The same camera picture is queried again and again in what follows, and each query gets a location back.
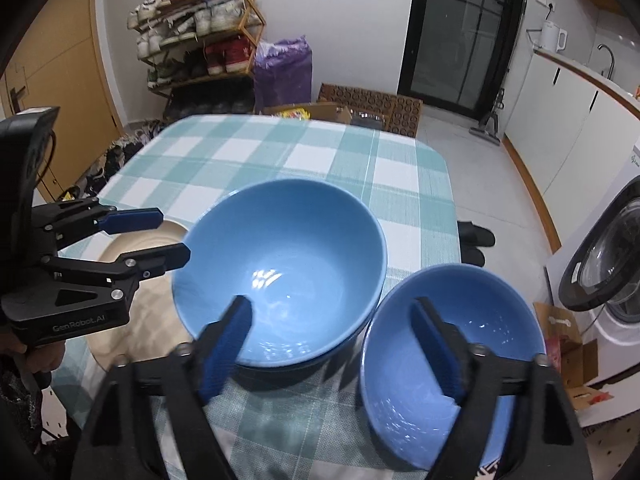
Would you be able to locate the chrome kitchen faucet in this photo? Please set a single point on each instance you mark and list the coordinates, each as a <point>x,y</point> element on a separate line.
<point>611,62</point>

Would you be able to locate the scattered pile of shoes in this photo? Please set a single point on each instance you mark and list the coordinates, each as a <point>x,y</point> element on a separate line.
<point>115,160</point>

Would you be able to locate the orange wooden door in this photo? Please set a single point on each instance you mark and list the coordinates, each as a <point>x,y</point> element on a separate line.
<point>75,60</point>

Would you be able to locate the large blue bowl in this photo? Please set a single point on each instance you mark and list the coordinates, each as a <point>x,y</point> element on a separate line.
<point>352,346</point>
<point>280,240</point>

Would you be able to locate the white kitchen cabinet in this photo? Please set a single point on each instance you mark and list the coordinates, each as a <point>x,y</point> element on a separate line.
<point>560,120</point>

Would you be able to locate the large cream plate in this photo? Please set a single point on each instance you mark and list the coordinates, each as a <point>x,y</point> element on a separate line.
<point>145,320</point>

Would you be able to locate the person's left hand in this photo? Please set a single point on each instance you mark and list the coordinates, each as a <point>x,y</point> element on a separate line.
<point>42,357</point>

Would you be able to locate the teal checked tablecloth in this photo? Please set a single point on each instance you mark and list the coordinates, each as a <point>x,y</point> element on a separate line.
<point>300,155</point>

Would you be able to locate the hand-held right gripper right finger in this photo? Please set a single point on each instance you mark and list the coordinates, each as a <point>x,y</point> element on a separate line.
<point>435,355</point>

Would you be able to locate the white electric kettle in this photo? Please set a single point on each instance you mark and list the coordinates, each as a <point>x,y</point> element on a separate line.
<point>547,37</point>

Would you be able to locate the black framed glass door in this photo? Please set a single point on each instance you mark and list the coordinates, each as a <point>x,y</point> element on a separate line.
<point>460,35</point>

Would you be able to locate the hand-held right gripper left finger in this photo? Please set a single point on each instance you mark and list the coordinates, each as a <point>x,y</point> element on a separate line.
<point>227,345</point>

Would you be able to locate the grey stick vacuum cleaner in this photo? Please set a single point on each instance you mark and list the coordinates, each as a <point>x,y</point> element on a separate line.
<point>487,127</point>

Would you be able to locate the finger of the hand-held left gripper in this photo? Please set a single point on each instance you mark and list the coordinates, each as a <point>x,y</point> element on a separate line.
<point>165,256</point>
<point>132,219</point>

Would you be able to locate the white washing machine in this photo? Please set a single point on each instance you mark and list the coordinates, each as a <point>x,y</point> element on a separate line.
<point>610,350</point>

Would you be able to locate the shoe rack with shoes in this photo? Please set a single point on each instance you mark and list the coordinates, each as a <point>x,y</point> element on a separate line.
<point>230,55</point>

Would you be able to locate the small blue bowl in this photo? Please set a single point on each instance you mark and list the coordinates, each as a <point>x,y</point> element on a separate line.
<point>390,340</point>

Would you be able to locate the small open cardboard box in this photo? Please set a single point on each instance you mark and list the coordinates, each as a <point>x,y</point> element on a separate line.
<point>560,330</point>

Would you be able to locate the purple plastic bag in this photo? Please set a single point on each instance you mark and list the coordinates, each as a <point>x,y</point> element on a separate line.
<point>282,75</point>

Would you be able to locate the black slipper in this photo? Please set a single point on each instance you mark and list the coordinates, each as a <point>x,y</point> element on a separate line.
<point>474,256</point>
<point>475,234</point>

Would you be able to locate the brown patterned doormat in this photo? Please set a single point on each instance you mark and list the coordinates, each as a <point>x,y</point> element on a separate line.
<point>370,97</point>

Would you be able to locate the person's left forearm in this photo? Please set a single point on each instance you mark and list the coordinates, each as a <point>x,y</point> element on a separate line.
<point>20,410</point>

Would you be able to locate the wooden shoe rack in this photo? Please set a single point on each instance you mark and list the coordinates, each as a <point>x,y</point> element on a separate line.
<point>210,80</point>

